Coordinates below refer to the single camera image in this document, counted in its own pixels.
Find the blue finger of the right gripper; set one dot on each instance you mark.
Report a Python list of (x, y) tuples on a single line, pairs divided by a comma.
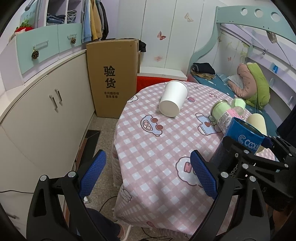
[(269, 142), (256, 165)]

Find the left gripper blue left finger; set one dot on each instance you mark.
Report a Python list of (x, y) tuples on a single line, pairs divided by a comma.
[(57, 210)]

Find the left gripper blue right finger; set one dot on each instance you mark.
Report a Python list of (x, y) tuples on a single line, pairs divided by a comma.
[(250, 219)]

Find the blue black metal can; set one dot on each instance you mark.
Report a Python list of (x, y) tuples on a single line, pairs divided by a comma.
[(240, 141)]

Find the cream plastic cup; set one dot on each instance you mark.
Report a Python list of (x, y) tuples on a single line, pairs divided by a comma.
[(256, 132)]

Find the small green cup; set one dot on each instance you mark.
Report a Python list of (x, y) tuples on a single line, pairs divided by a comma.
[(238, 105)]

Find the white paper cup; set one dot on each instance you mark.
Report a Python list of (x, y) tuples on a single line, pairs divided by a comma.
[(173, 98)]

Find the dark hanging garment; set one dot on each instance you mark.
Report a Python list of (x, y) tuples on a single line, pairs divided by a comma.
[(287, 130)]

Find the pink green cylindrical can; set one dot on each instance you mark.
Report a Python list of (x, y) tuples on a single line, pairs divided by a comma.
[(223, 114)]

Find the green and pink bedding roll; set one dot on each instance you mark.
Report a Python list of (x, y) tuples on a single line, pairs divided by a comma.
[(255, 90)]

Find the blue patterned mattress sheet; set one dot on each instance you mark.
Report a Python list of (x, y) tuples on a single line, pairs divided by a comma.
[(220, 83)]

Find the pink checkered tablecloth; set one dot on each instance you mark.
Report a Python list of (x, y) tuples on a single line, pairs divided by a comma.
[(151, 160)]

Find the folded dark clothes pile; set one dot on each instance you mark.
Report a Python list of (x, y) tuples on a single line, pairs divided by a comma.
[(203, 70)]

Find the white low cabinet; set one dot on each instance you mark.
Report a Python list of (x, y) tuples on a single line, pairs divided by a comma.
[(43, 123)]

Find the red storage box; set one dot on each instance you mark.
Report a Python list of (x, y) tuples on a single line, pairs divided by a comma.
[(146, 81)]

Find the white wardrobe with butterflies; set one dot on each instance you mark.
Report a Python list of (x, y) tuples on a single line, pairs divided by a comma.
[(172, 30)]

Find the brown cardboard box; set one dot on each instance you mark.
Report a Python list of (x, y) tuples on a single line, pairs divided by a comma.
[(112, 69)]

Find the teal drawer unit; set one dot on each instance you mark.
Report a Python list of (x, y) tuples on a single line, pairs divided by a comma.
[(30, 52)]

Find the hanging clothes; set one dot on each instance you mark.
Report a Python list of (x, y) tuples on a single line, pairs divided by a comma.
[(94, 21)]

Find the red plush toy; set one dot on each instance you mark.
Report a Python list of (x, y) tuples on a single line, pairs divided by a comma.
[(25, 26)]

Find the purple stair shelf unit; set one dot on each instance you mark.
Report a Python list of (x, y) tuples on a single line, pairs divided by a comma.
[(44, 13)]

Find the teal bunk bed frame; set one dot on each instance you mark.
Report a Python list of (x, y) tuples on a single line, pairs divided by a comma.
[(250, 33)]

